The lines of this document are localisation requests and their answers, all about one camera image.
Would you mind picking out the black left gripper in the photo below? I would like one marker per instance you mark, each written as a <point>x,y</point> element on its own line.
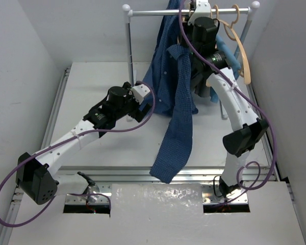
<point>139,111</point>

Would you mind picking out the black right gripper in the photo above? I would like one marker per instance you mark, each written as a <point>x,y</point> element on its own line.
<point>190,26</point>

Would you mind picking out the blue plaid shirt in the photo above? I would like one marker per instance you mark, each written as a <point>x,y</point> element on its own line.
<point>169,75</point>

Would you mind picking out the beige plastic hanger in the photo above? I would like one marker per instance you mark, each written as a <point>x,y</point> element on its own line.
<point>182,29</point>

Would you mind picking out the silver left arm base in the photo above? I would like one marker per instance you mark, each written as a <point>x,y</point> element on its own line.
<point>89,191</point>

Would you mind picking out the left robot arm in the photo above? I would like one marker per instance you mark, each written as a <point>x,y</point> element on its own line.
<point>38,173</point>

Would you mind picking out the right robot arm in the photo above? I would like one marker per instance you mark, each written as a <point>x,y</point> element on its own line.
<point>244,136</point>

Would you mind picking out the empty beige hanger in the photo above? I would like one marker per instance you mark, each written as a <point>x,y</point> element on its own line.
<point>232,35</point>

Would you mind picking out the light blue cloth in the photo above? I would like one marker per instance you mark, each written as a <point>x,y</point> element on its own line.
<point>231,61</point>

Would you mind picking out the grey cloth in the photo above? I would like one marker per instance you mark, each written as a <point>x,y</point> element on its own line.
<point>198,83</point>

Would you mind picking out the white clothes rack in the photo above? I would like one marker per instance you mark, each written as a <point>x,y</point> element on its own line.
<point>148,15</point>

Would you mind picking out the white foam cover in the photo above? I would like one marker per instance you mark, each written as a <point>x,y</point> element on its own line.
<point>156,199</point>

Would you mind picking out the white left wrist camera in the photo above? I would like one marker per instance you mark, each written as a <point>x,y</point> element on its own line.
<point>140,92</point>

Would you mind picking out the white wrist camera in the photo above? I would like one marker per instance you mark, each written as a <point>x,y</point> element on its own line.
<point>199,9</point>
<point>140,92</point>

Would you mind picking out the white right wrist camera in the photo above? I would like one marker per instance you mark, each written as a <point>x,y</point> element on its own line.
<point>199,9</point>

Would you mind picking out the aluminium rail frame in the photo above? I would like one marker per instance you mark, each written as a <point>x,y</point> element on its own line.
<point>37,176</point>

